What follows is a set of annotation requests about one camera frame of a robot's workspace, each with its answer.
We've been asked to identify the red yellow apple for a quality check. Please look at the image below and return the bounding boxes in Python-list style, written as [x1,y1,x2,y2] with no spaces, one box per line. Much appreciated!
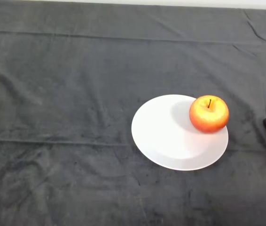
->
[189,95,230,134]

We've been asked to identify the white round plate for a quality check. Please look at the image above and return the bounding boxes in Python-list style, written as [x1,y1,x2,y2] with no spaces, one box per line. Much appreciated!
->
[131,94,229,171]

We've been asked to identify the dark grey cloth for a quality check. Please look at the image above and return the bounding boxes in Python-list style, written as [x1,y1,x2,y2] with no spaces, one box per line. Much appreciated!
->
[0,1,266,226]

